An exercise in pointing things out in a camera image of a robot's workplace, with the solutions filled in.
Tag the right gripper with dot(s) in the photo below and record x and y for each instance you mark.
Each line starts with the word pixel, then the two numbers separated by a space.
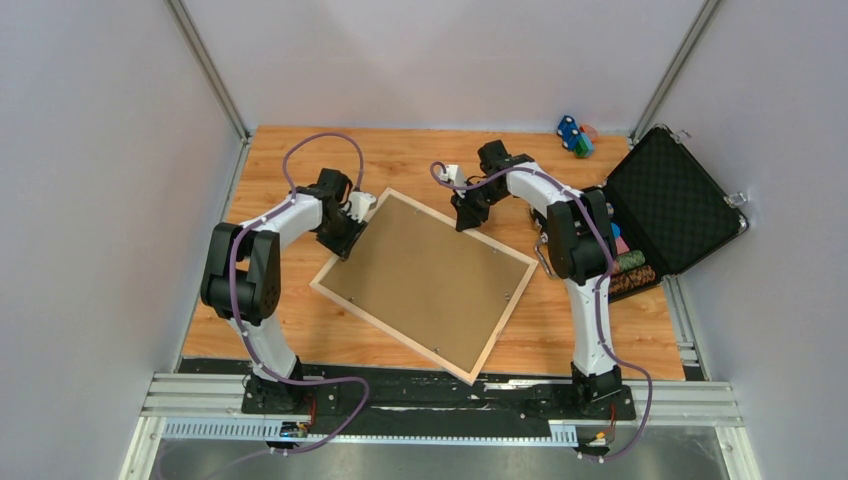
pixel 470 216

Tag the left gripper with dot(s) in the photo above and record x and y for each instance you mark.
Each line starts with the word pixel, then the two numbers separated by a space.
pixel 344 247

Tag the wooden backing board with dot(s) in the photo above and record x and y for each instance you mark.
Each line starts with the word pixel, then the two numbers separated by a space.
pixel 427 285

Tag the light wooden picture frame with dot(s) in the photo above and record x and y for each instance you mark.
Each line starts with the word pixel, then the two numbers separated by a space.
pixel 331 291

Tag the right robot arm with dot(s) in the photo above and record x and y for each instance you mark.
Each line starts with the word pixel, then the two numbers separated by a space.
pixel 586 264

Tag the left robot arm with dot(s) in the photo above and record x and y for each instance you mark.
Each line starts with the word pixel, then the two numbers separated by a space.
pixel 242 279

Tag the colourful toy blocks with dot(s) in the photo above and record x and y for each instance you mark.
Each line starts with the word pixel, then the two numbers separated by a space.
pixel 576 138

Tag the poker chip tray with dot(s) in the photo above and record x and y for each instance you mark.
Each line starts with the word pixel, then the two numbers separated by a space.
pixel 637 265

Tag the black foam-lined case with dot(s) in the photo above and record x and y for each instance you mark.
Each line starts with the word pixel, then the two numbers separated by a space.
pixel 668 206

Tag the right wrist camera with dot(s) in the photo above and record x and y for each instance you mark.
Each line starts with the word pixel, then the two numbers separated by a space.
pixel 453 176

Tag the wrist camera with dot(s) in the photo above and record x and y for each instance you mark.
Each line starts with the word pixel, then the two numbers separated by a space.
pixel 359 204
pixel 453 176

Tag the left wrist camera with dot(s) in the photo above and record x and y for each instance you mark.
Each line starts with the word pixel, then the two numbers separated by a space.
pixel 359 204

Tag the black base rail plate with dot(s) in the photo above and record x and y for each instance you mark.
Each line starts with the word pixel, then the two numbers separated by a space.
pixel 426 403

